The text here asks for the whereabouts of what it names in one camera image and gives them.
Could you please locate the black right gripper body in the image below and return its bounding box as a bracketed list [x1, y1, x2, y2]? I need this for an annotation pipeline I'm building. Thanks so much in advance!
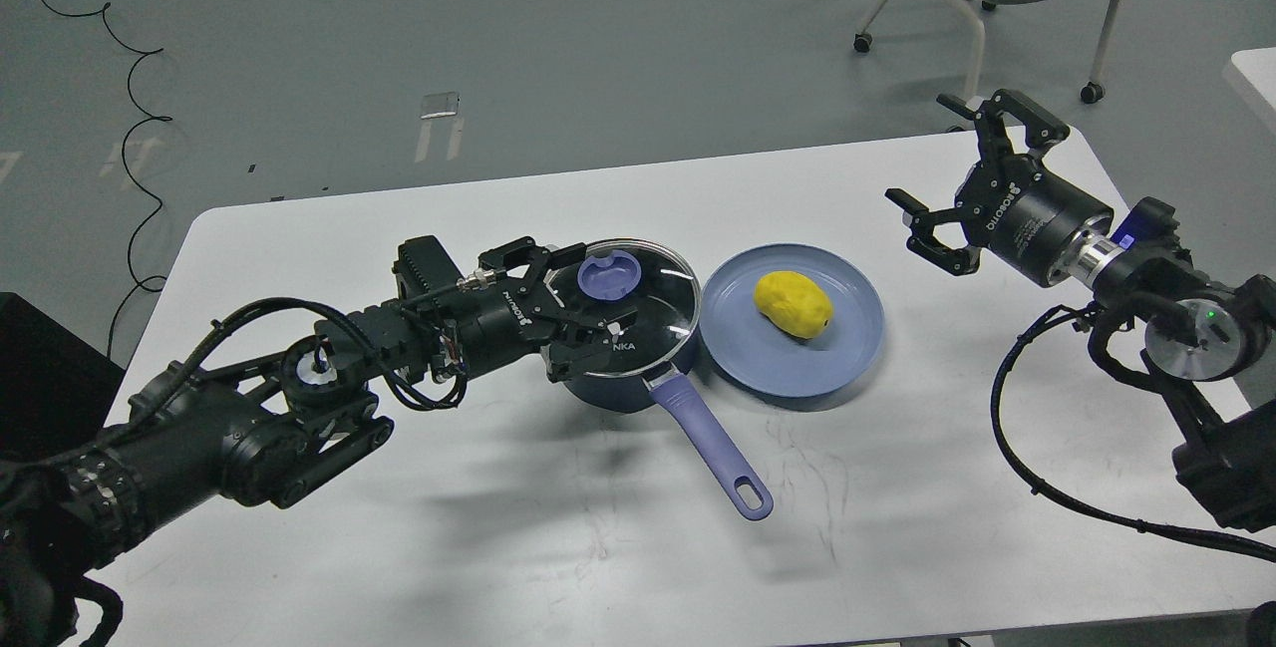
[956, 154, 1114, 287]

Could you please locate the yellow potato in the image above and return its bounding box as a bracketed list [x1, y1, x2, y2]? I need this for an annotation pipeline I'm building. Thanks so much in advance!
[753, 271, 835, 341]

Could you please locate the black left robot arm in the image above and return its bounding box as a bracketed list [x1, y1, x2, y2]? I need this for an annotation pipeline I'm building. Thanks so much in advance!
[3, 235, 637, 646]

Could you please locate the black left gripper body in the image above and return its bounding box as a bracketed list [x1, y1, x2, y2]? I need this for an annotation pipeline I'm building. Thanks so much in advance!
[439, 279, 554, 379]

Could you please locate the white side table corner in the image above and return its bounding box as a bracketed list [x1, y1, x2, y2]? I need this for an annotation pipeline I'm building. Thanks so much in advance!
[1222, 47, 1276, 135]

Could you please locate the black box at left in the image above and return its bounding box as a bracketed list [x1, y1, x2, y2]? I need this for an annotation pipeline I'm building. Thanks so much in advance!
[1, 292, 125, 465]

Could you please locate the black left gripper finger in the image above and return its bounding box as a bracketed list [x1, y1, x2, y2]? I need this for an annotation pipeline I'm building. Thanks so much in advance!
[476, 239, 587, 301]
[544, 309, 638, 383]

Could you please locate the glass lid purple knob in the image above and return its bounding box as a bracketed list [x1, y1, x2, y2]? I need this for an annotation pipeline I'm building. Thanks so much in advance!
[544, 239, 703, 376]

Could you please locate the silver floor socket plate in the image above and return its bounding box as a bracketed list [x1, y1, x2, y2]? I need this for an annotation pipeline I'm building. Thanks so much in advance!
[419, 91, 461, 121]

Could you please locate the blue round plate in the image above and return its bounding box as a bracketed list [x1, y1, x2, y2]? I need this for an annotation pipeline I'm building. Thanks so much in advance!
[699, 242, 884, 399]

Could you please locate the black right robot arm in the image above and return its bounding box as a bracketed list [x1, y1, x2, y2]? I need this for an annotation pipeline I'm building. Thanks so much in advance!
[886, 91, 1275, 561]

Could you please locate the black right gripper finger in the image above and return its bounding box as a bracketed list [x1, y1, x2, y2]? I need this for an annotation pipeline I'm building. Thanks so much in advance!
[937, 89, 1074, 168]
[886, 188, 981, 276]

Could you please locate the dark blue saucepan purple handle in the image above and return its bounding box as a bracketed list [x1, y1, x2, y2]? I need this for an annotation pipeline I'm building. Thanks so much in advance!
[567, 362, 775, 519]

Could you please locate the black floor cable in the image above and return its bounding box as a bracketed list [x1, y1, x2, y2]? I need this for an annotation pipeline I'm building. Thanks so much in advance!
[0, 0, 205, 359]

